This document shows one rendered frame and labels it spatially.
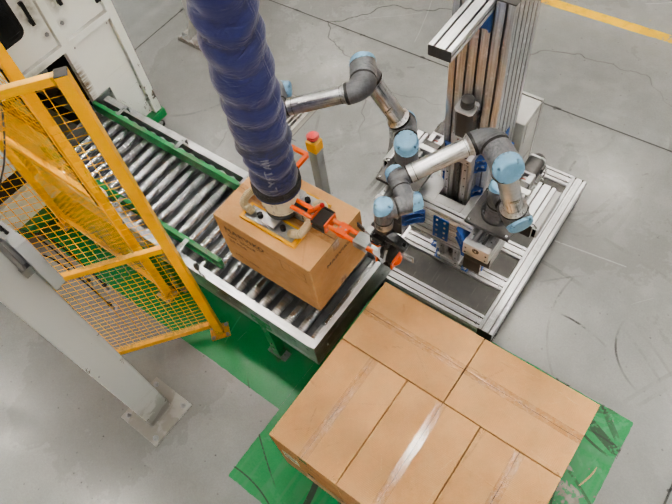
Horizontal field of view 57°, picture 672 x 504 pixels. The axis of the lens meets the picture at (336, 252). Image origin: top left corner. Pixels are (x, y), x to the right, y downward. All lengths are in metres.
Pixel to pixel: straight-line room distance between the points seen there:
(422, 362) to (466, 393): 0.26
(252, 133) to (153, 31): 3.77
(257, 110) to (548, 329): 2.30
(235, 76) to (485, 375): 1.83
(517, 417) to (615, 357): 1.02
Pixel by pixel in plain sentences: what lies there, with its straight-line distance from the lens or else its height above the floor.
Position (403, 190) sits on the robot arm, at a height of 1.55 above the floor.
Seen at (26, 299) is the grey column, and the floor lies 1.50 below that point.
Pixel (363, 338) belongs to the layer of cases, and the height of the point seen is 0.54.
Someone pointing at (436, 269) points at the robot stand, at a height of 0.21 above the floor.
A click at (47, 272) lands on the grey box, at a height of 1.58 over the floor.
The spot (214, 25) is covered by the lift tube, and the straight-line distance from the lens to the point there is 2.08.
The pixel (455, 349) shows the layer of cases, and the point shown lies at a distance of 3.16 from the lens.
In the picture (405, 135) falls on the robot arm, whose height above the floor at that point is 1.27.
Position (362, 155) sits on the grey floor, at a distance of 4.56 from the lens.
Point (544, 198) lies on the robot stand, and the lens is 3.18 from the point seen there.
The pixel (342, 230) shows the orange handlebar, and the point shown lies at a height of 1.23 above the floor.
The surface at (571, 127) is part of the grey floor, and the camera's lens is 4.84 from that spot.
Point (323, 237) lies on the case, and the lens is 2.85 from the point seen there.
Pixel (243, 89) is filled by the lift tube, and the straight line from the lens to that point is 2.24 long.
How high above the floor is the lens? 3.44
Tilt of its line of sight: 57 degrees down
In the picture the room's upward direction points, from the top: 11 degrees counter-clockwise
